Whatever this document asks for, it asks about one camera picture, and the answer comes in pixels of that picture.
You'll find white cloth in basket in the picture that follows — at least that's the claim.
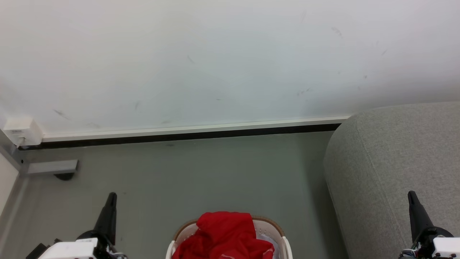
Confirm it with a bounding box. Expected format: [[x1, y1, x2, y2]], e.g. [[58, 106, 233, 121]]
[[257, 234, 281, 258]]

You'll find red garment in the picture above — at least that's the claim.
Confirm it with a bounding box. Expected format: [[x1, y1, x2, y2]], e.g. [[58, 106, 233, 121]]
[[172, 212, 275, 259]]

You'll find grey metal furniture foot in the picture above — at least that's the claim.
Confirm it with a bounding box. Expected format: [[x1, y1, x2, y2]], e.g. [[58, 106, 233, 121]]
[[26, 159, 78, 177]]

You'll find white laundry basket brown rim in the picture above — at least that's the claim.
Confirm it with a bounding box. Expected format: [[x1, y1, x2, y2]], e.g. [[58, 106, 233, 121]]
[[166, 215, 293, 259]]

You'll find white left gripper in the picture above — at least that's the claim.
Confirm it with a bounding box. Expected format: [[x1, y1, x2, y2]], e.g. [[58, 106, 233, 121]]
[[38, 192, 127, 259]]

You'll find white wall outlet box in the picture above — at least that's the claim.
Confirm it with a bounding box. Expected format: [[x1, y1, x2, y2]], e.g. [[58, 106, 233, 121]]
[[3, 118, 43, 146]]

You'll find grey fabric sofa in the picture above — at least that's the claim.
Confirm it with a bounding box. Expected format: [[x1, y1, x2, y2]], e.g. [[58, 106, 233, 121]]
[[323, 101, 460, 259]]

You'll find grey metal frame post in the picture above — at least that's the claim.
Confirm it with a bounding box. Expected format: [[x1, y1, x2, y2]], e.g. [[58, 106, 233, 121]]
[[0, 129, 28, 175]]

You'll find white and black baseboard strip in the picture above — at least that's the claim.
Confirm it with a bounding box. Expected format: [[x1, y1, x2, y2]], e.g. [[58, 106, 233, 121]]
[[18, 116, 351, 150]]

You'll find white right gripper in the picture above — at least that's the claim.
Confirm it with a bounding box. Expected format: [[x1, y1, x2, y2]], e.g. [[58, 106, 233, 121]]
[[400, 191, 460, 259]]

